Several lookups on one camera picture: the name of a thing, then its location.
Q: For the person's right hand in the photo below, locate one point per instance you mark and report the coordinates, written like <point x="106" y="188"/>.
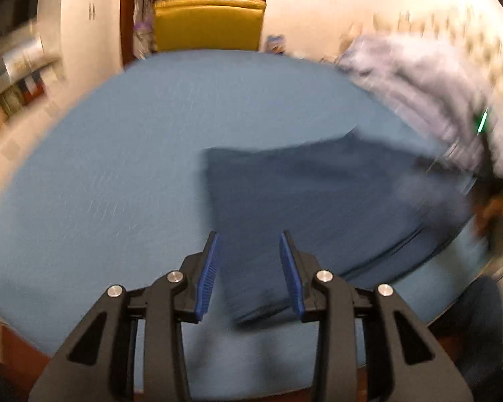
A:
<point x="488" y="212"/>

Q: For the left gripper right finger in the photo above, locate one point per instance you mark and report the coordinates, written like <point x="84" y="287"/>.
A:
<point x="404" y="362"/>

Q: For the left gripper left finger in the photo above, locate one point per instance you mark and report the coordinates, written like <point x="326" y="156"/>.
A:
<point x="96" y="361"/>

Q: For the dark blue denim jeans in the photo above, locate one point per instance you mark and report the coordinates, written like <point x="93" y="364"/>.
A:
<point x="369" y="212"/>

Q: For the small blue picture box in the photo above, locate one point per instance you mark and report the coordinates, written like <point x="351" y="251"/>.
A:
<point x="275" y="44"/>

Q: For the yellow leather armchair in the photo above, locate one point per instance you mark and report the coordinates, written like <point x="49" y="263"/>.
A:
<point x="208" y="24"/>

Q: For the cream wall shelf unit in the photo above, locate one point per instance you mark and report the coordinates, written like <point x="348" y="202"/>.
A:
<point x="30" y="64"/>

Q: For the cream wardrobe doors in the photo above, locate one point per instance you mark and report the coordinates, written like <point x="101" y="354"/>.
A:
<point x="85" y="34"/>

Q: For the grey star pattern duvet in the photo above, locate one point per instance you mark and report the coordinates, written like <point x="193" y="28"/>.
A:
<point x="432" y="89"/>

